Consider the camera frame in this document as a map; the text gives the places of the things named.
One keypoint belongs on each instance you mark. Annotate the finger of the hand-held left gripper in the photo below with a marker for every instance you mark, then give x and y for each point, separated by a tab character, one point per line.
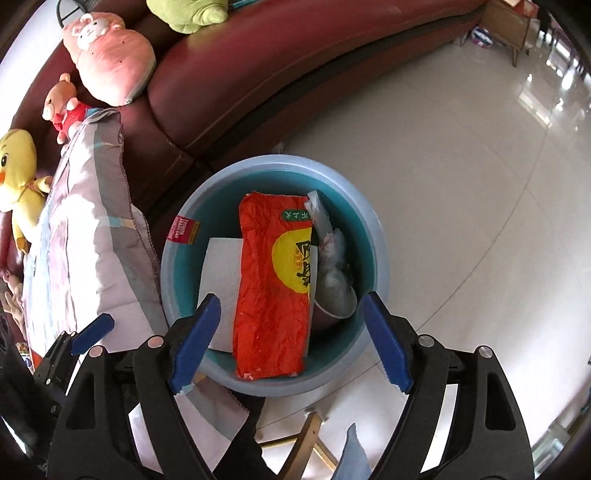
92	333

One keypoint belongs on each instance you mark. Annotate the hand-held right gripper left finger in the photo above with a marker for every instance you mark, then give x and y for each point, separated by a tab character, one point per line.
194	344

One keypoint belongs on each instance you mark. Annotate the dark red leather sofa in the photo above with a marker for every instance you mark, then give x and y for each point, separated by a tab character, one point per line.
277	55

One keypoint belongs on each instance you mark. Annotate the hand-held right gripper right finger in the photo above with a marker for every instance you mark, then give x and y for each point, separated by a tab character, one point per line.
388	344

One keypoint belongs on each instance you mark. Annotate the yellow chick plush toy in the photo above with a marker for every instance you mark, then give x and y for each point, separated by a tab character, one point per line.
16	184

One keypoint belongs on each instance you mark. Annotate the brown bear plush toy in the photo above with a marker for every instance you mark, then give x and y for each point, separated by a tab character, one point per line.
69	113

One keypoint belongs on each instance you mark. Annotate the wooden stool frame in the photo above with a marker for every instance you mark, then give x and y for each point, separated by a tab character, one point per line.
309	438

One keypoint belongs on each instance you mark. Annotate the red yellow snack packet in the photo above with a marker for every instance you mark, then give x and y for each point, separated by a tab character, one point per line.
272	314

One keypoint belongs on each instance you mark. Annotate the wooden cabinet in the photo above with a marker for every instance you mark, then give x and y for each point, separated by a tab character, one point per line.
505	23

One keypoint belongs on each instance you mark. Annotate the beige plush toy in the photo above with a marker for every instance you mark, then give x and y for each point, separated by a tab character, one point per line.
11	300

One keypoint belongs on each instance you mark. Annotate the pink grey blanket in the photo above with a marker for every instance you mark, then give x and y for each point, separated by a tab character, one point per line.
83	230

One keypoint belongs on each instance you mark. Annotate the blue plastic bin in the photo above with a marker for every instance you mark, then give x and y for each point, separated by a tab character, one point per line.
355	221

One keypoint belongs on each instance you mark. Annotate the clear plastic bag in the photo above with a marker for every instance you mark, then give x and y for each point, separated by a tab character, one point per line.
332	258

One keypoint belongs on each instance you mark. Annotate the light blue cloth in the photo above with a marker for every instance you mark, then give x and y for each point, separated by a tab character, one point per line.
355	457

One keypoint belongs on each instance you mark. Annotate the green dinosaur plush toy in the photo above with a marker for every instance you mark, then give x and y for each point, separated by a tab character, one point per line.
184	14

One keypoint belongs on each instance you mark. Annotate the pink plush toy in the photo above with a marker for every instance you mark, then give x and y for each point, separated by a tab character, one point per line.
115	60

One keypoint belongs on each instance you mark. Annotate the white paper towel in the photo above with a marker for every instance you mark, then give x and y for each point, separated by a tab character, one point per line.
221	267

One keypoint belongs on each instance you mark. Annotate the small patterned ball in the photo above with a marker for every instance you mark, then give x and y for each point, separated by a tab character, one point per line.
482	37

